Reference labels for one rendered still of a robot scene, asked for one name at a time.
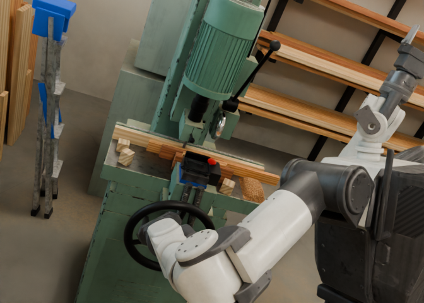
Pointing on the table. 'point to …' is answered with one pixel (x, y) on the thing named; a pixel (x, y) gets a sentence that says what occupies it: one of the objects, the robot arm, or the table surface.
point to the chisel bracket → (187, 125)
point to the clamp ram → (196, 156)
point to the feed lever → (231, 105)
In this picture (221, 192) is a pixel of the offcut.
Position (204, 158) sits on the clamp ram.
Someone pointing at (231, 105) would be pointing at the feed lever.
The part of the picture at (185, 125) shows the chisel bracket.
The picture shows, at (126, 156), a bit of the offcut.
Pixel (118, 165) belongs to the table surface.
